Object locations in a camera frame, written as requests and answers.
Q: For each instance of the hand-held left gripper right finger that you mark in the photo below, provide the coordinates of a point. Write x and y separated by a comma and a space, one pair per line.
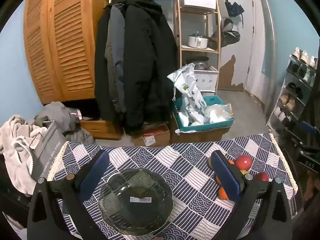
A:
226, 177

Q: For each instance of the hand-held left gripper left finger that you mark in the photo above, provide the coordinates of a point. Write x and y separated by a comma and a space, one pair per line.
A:
96, 170

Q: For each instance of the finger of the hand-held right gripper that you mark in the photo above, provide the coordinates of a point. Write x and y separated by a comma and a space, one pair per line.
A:
310, 128
300, 145

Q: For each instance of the red apple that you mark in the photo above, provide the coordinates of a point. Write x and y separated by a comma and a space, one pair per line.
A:
243, 162
262, 176

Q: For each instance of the dark glass bowl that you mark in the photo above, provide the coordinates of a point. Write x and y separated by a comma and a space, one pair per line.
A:
135, 187

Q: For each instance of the person's right hand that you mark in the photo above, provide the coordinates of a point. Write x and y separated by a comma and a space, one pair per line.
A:
309, 190

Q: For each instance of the shoe rack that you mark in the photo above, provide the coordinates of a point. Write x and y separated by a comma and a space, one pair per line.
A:
276, 105

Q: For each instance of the wooden drawer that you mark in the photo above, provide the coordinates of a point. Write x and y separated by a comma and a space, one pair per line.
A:
100, 128

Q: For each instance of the large cardboard box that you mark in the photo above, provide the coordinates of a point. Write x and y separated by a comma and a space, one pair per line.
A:
200, 136

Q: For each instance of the teal plastic basket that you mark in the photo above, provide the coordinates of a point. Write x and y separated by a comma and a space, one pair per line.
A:
210, 127

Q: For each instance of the grey tote bag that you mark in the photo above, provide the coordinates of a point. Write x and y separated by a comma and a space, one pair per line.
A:
47, 150

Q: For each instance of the blue white patterned tablecloth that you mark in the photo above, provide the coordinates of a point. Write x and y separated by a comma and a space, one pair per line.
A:
175, 160

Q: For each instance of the clear plastic bag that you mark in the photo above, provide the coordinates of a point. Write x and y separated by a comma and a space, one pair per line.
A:
220, 113

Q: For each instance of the cardboard box with red label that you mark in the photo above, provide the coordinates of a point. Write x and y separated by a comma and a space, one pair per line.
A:
152, 138

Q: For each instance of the olive green garment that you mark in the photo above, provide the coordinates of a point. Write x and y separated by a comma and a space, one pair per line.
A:
41, 121

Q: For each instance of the rows of shoes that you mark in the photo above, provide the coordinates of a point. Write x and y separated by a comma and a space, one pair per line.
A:
303, 55

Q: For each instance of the printed white plastic bag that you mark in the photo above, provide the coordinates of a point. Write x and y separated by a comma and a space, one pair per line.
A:
191, 95

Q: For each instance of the white patterned box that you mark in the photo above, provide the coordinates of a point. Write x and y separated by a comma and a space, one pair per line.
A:
207, 81

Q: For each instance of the black jacket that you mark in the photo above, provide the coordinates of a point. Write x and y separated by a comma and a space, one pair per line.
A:
101, 67

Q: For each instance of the white door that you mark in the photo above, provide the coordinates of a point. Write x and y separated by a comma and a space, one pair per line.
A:
257, 30

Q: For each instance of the black hooded coat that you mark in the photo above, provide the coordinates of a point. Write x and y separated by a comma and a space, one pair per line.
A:
145, 67

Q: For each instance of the steel pot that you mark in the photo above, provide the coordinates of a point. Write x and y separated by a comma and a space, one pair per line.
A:
201, 65

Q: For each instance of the dark hanging bag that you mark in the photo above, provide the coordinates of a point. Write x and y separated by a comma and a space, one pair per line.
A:
227, 38

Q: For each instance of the grey jacket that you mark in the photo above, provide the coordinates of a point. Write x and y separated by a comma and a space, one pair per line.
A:
116, 42

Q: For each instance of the wooden louvered wardrobe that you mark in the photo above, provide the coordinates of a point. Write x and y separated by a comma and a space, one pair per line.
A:
65, 42

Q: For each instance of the wooden shelf rack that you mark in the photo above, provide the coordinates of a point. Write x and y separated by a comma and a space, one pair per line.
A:
180, 30

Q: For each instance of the white storage box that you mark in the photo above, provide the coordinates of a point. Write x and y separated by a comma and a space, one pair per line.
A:
197, 1

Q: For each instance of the silver metal post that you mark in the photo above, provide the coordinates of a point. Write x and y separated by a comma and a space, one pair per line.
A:
271, 55

